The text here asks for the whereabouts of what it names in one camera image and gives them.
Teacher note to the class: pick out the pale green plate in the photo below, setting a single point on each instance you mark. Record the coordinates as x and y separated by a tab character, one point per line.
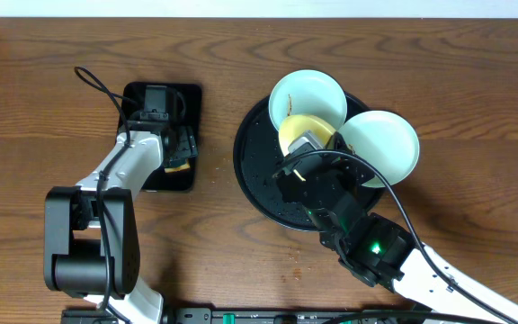
385	140

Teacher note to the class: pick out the rectangular black tray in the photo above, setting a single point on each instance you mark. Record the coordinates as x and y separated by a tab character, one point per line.
133	99

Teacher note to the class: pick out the yellow plate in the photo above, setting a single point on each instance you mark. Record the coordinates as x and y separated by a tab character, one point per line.
300	134

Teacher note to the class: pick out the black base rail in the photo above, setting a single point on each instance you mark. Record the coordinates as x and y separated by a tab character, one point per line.
208	316

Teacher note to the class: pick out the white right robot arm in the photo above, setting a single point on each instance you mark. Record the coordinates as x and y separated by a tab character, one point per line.
397	259

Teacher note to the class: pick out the round black tray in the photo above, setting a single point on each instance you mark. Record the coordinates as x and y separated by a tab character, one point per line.
256	154

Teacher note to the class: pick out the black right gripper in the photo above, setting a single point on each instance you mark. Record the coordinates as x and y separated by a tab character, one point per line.
346	165

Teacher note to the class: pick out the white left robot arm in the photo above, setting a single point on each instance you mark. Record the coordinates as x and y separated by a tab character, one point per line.
91	248

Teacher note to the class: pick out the green and yellow sponge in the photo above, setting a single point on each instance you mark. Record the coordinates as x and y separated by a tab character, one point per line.
176	165

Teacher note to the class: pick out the light blue plate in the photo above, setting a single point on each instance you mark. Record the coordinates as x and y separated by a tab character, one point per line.
309	92

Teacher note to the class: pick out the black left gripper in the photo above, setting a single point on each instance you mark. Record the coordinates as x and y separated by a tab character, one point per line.
183	147

